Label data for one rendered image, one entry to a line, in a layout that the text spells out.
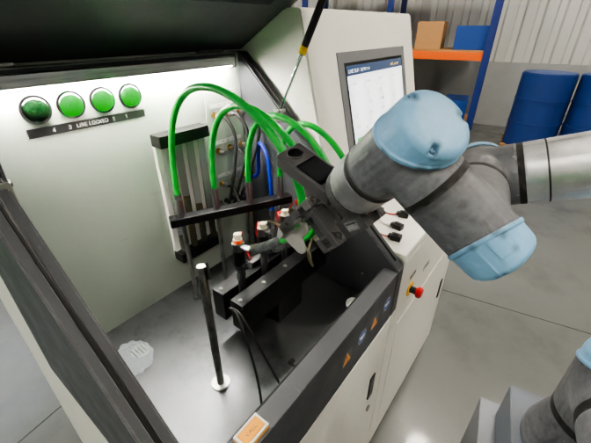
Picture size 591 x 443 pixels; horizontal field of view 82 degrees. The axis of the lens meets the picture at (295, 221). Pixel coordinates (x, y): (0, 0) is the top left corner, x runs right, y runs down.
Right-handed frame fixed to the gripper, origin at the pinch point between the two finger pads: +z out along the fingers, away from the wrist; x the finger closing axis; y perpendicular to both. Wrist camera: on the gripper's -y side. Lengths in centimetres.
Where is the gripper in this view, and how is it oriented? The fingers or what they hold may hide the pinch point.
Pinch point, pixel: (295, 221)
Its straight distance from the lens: 61.6
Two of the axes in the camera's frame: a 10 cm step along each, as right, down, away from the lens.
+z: -3.2, 3.0, 9.0
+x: 7.5, -5.1, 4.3
